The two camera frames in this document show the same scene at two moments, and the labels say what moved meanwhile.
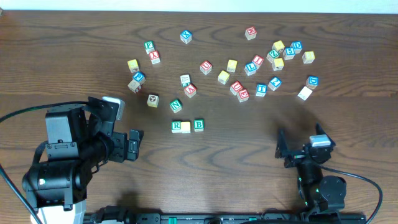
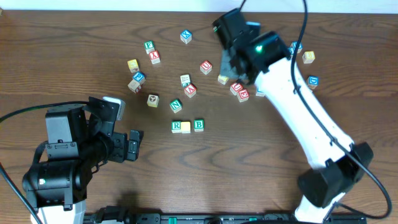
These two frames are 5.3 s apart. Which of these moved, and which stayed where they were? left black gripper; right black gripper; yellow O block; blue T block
Moved: right black gripper
Stayed: yellow O block; left black gripper; blue T block
